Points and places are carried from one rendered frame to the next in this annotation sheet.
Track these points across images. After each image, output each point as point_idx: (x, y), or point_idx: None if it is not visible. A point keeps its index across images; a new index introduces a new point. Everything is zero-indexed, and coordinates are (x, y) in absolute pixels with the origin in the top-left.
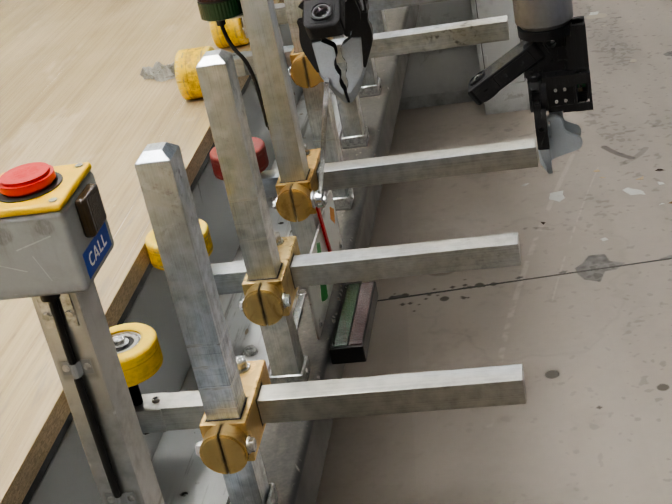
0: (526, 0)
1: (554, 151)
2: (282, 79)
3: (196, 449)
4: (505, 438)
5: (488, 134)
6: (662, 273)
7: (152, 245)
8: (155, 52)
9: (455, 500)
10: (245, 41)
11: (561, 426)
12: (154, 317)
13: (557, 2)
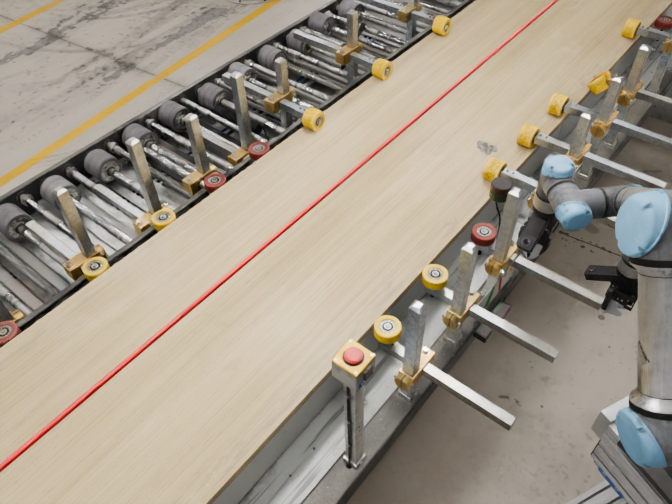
0: (624, 263)
1: (607, 311)
2: (509, 230)
3: (394, 376)
4: (560, 336)
5: (670, 154)
6: None
7: (423, 275)
8: (492, 126)
9: (521, 352)
10: (530, 147)
11: (586, 345)
12: (419, 279)
13: (637, 272)
